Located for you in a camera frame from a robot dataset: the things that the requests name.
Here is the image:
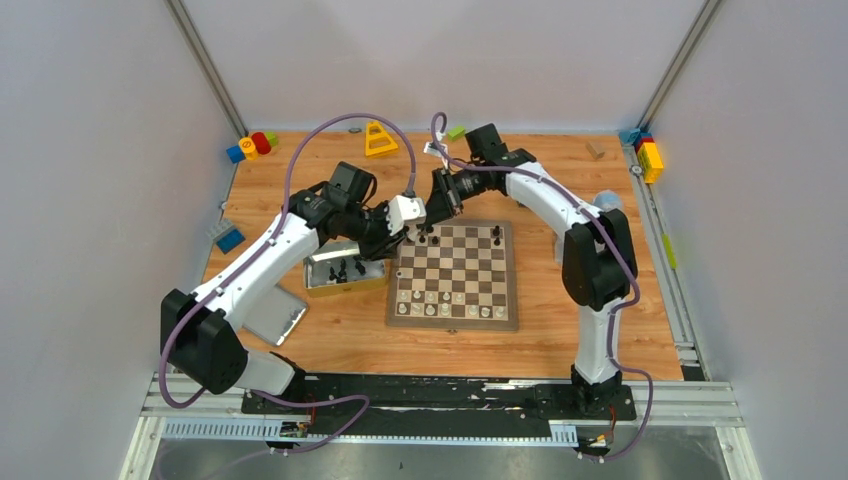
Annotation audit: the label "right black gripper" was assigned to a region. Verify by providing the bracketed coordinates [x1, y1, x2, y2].
[418, 163, 486, 229]

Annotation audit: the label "wooden chess board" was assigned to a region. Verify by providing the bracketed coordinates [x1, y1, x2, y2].
[386, 219, 519, 332]

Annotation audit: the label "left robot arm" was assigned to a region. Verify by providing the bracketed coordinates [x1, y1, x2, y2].
[159, 162, 426, 413]

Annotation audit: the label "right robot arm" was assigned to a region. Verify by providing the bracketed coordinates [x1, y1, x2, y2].
[424, 112, 640, 418]

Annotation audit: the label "green block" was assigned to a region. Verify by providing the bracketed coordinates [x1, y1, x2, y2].
[445, 125, 466, 142]

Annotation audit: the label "gold metal tin box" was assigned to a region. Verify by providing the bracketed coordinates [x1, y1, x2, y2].
[303, 240, 389, 298]

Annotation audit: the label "yellow triangle toy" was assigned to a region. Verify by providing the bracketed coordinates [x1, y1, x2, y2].
[364, 121, 399, 158]

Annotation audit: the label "colourful round blocks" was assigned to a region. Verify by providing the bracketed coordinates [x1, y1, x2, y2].
[225, 131, 279, 164]

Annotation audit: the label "brown wooden block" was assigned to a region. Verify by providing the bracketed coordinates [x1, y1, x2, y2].
[586, 142, 606, 160]

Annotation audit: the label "blue toy brick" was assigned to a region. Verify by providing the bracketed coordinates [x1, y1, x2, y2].
[208, 218, 245, 254]

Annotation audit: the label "silver tin lid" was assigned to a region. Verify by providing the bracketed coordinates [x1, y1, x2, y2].
[244, 286, 309, 346]

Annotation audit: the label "stacked colourful bricks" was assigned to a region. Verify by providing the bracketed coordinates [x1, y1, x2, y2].
[618, 129, 664, 184]

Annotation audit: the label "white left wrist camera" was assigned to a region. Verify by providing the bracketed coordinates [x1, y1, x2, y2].
[386, 195, 427, 235]

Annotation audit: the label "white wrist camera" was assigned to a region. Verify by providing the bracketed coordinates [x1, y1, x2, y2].
[386, 195, 427, 235]
[423, 141, 448, 158]

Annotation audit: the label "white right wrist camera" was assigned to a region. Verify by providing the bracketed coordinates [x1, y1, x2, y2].
[423, 141, 448, 158]

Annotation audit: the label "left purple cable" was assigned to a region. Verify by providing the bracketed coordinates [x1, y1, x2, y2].
[157, 112, 419, 458]

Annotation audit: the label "purple cable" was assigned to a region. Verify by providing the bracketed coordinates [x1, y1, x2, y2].
[157, 112, 419, 458]
[429, 111, 656, 463]

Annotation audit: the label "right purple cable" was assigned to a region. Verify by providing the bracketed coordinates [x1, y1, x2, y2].
[429, 111, 656, 463]

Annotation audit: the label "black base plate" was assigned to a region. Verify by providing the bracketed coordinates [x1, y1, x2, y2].
[284, 373, 637, 438]

